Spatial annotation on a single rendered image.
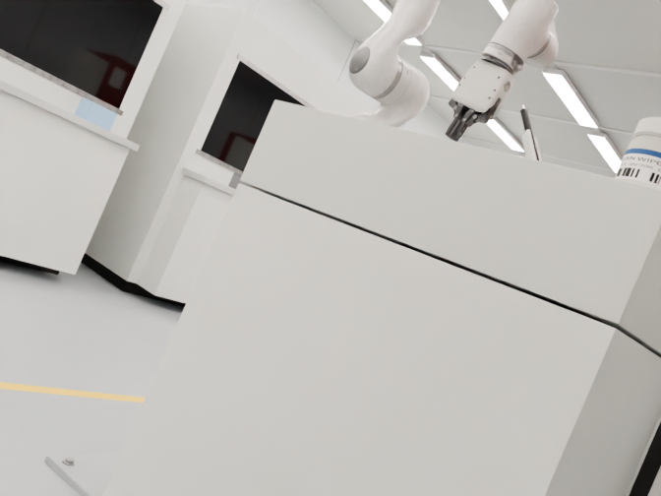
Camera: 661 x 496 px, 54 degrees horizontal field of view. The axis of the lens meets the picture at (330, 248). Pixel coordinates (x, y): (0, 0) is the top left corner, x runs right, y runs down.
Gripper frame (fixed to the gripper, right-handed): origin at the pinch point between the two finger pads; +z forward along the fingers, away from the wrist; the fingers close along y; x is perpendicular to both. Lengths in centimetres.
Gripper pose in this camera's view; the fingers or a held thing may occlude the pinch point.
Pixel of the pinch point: (455, 130)
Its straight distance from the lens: 141.4
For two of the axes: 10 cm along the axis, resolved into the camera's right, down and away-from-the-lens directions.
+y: -6.0, -4.8, 6.4
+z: -5.4, 8.3, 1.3
